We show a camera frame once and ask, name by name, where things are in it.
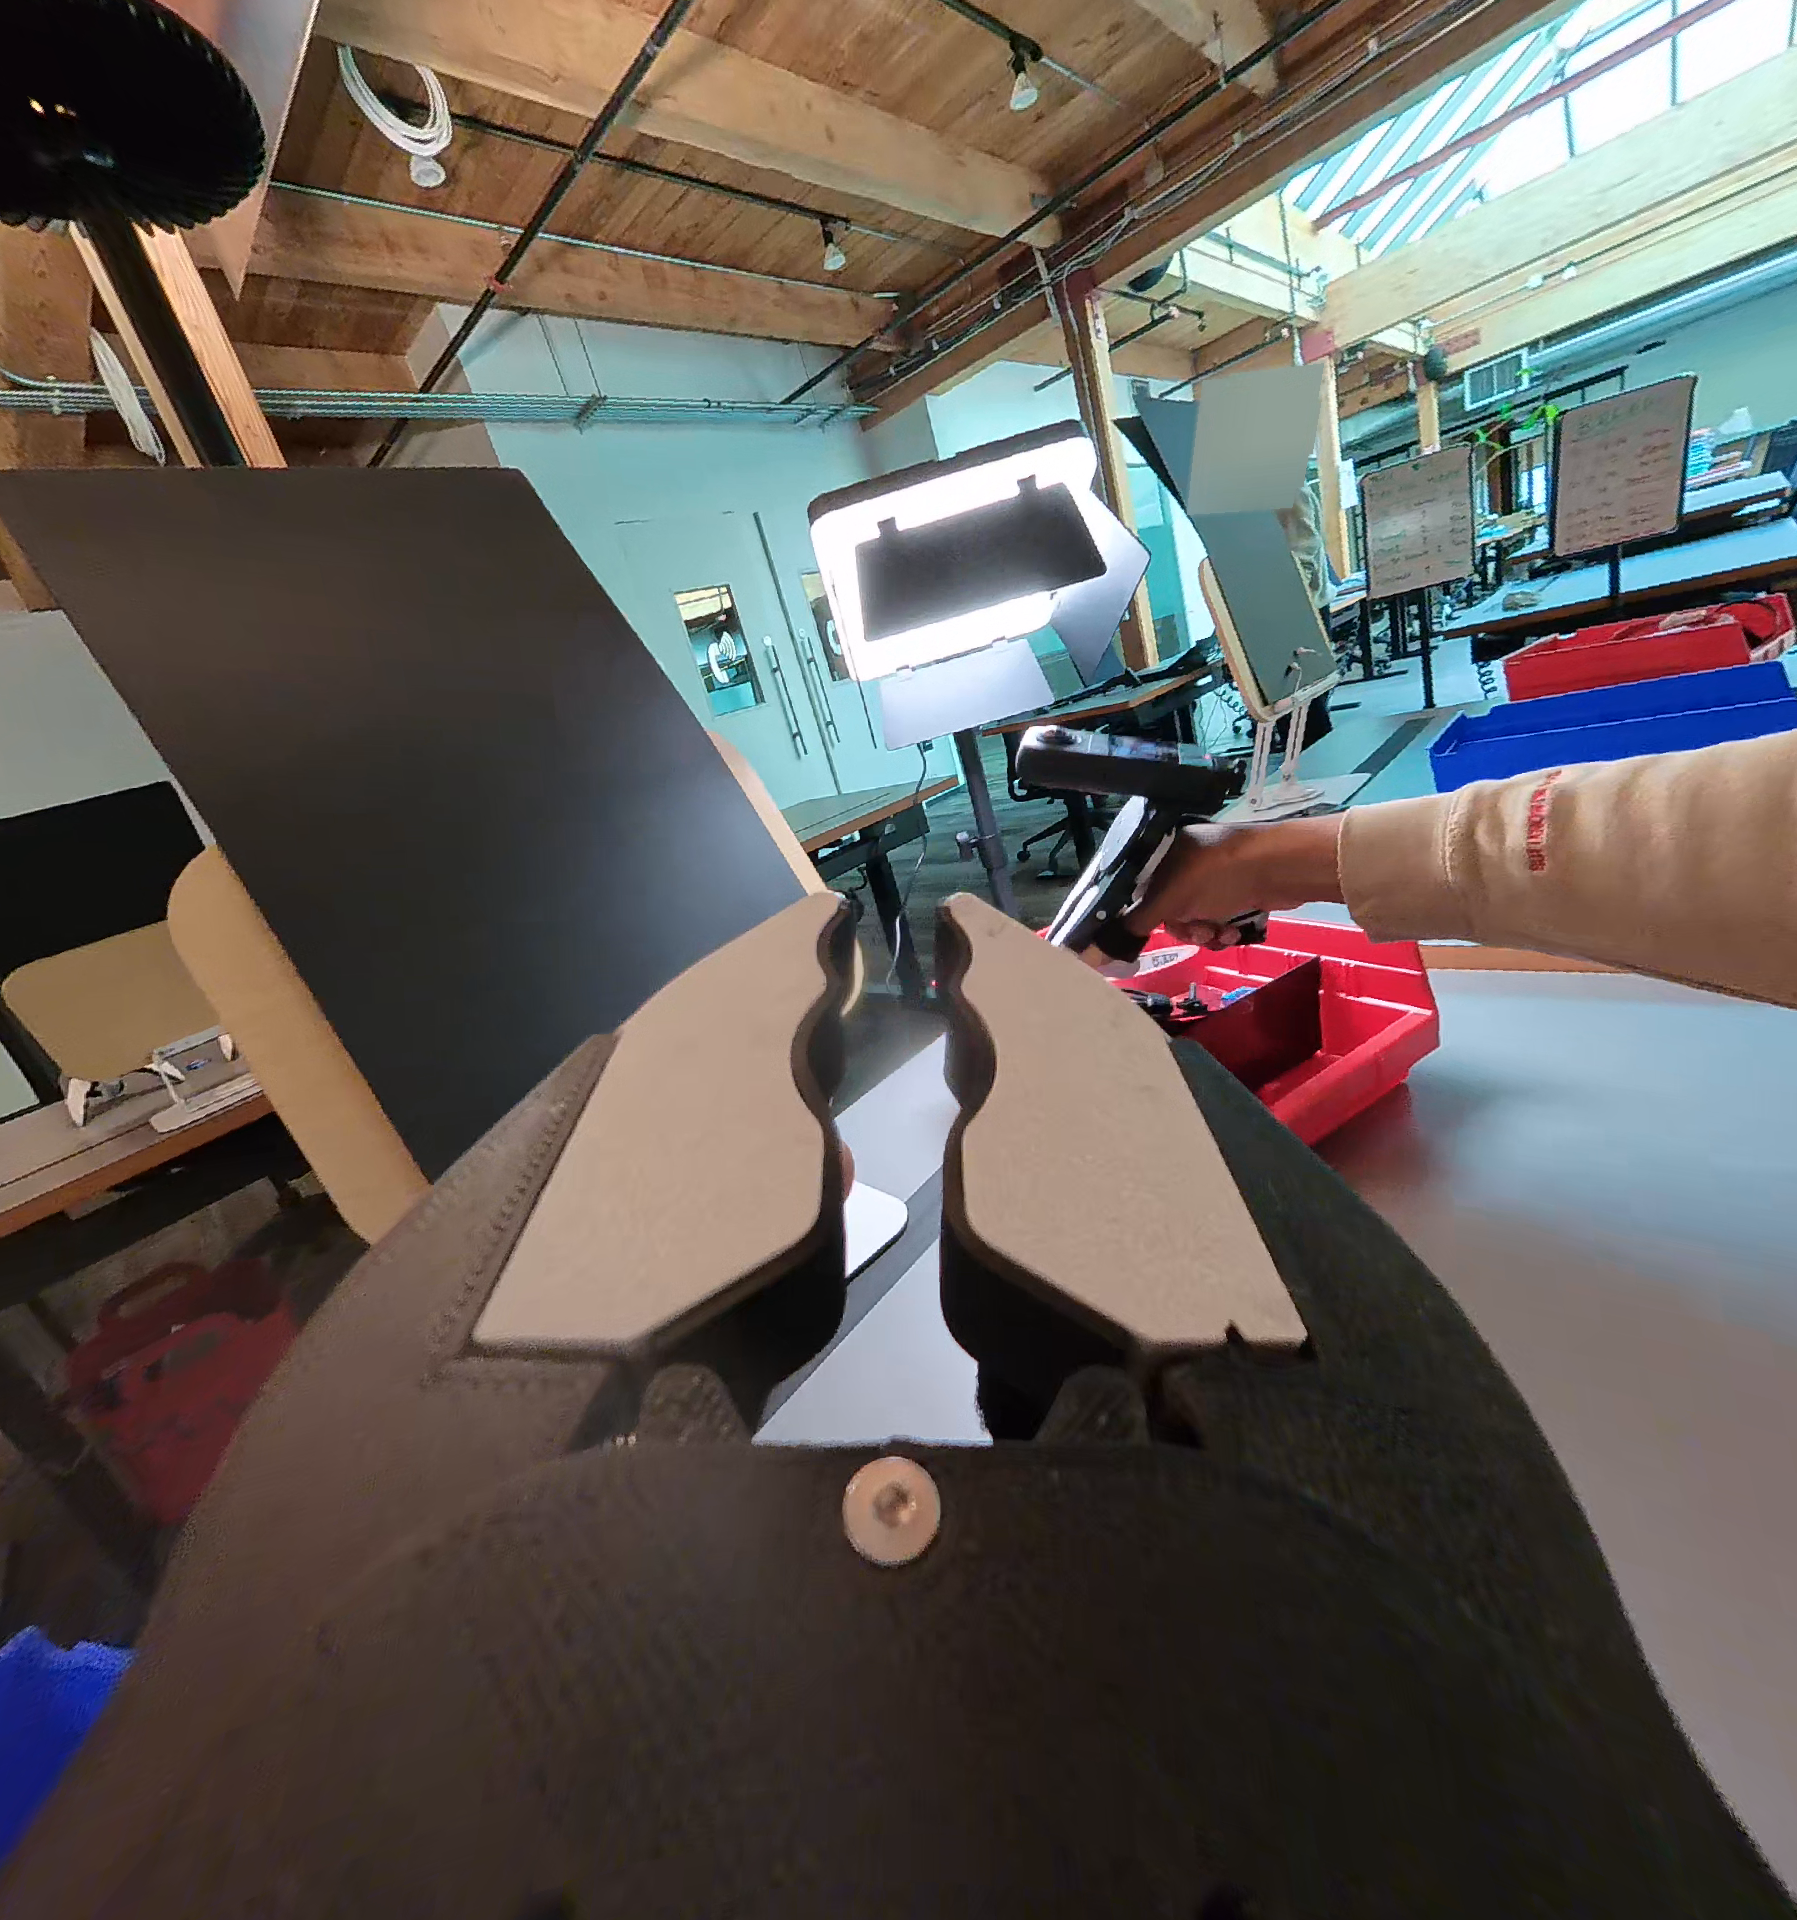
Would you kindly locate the grey upright panel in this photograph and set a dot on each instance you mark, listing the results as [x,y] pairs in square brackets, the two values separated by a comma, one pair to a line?
[1257,496]

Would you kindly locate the red bag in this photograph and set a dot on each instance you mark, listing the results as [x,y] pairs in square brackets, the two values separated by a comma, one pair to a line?
[179,1396]

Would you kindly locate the wooden board with black sheet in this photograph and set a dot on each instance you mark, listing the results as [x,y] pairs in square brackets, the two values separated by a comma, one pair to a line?
[390,750]

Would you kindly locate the person's right hand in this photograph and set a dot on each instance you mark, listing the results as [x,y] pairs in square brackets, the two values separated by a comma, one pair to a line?
[1257,871]

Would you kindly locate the black plate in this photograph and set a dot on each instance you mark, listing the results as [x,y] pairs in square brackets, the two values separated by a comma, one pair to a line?
[1257,1020]

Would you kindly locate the tilted board on stand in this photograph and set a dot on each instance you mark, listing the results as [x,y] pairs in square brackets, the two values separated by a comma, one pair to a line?
[102,990]

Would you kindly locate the studio light panel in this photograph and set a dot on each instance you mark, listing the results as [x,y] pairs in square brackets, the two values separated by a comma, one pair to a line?
[973,659]

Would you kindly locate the easel whiteboard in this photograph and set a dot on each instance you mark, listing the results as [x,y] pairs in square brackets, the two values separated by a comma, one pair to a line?
[1415,519]
[1619,466]

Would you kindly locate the background wooden desk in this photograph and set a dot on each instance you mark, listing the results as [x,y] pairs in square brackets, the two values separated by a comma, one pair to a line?
[1122,699]
[868,818]

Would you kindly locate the red plastic bin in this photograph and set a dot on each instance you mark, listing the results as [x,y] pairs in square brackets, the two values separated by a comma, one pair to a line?
[1363,1051]
[1634,659]

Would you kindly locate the person's right forearm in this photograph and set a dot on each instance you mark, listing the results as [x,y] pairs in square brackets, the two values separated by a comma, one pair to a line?
[1619,871]

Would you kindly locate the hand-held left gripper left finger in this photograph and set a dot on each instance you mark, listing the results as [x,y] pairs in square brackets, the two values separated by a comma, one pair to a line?
[673,1171]

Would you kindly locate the long wooden desk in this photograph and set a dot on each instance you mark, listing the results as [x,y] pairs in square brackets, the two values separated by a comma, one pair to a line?
[58,1186]

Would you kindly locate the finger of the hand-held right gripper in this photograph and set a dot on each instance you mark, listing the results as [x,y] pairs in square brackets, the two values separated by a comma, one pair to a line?
[1106,886]

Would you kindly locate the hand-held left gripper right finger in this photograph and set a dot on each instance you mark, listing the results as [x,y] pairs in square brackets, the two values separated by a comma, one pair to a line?
[1108,1186]

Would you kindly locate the black office chair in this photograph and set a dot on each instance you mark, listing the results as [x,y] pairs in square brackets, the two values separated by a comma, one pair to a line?
[1055,849]

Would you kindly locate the wooden easel stand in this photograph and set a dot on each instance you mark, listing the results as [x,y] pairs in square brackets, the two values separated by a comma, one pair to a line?
[1289,750]

